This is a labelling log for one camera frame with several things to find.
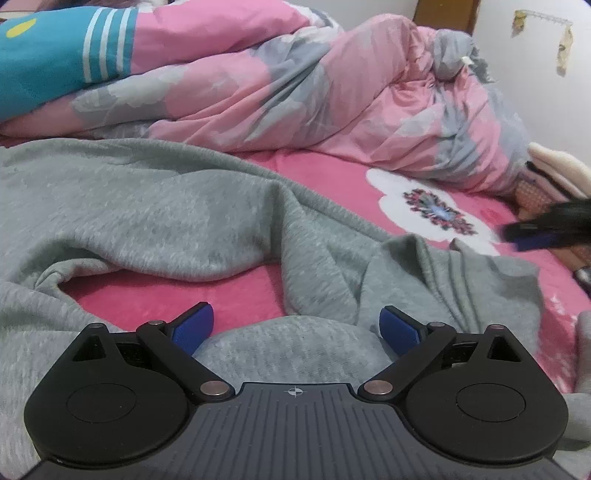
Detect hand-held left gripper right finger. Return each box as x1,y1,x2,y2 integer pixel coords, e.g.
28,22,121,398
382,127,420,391
358,307,520,401

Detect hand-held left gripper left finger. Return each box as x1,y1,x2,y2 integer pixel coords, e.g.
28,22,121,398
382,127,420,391
71,301,234,401

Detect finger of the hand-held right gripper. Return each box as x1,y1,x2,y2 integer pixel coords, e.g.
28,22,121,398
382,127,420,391
502,220,561,252

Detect grey sweatpants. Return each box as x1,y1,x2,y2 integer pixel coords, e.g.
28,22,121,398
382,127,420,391
0,137,591,467

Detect stack of folded clothes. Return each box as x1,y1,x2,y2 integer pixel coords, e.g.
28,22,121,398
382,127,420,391
515,142,591,278

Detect wooden door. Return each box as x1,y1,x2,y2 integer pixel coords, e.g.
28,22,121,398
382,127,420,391
413,0,481,35

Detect pink grey floral duvet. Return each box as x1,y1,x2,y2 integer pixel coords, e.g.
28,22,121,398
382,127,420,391
0,14,532,195

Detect blue pink striped quilt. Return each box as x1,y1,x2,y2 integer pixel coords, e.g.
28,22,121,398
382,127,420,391
0,0,324,125

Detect wall hook rack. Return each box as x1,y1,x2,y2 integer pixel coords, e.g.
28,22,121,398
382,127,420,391
512,11,573,77

